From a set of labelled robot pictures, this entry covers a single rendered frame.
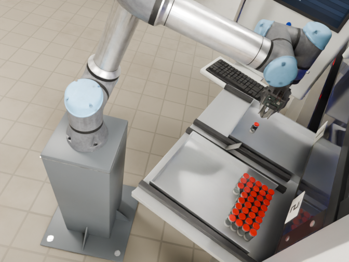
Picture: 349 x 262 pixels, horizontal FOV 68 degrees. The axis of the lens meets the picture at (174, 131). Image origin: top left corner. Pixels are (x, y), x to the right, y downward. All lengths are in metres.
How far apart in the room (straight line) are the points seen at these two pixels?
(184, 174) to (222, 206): 0.15
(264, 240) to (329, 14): 0.94
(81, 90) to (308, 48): 0.67
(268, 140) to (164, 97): 1.44
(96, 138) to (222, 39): 0.57
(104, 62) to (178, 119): 1.40
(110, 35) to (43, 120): 1.44
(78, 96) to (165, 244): 1.11
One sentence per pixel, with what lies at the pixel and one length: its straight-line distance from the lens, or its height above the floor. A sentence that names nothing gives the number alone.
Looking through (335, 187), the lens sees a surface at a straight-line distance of 0.65.
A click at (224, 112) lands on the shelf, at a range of 1.11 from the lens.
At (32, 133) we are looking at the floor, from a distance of 2.12.
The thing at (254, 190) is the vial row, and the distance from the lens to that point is 0.88.
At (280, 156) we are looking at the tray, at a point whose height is 0.88.
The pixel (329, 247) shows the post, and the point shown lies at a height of 1.22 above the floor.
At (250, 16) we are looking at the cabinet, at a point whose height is 1.06.
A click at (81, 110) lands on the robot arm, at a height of 0.99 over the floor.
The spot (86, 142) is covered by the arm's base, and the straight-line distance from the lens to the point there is 0.97.
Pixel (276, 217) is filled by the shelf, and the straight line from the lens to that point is 0.93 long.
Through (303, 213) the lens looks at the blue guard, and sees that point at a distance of 0.73.
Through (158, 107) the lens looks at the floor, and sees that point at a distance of 2.27.
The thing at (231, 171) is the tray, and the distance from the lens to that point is 0.93.
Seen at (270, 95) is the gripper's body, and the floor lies 1.11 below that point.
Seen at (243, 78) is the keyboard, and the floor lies 0.83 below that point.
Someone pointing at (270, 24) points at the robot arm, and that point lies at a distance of 0.79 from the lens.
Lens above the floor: 1.62
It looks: 49 degrees down
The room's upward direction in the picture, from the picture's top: 17 degrees clockwise
